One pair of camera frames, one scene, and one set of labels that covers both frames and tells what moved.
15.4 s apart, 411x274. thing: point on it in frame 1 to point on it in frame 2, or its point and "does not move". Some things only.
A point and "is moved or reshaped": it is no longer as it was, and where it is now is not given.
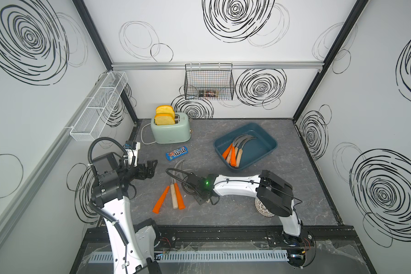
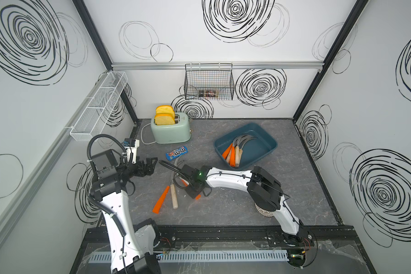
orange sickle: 233,161 does not move
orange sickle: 181,204 is moved or reshaped
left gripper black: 141,174 does not move
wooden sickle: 240,153 does not move
